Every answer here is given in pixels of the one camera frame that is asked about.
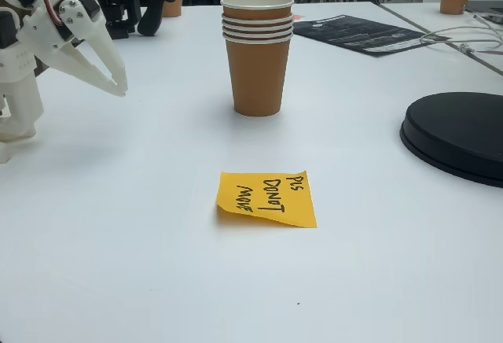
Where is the black leader arm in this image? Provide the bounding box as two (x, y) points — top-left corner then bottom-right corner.
(78, 0), (178, 41)

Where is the yellow handwritten sticky note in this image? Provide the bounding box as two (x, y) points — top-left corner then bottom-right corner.
(215, 169), (318, 229)

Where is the black round disc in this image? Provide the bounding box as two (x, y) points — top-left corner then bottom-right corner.
(399, 90), (503, 190)

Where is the red white black servo wire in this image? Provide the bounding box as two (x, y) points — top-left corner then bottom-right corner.
(38, 0), (64, 27)

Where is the dark flat device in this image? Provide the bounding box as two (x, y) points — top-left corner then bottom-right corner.
(465, 0), (503, 17)

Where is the white cable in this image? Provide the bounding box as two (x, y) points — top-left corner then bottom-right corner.
(419, 14), (503, 53)

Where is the black printed leaflet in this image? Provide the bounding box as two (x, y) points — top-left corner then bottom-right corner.
(292, 14), (453, 59)

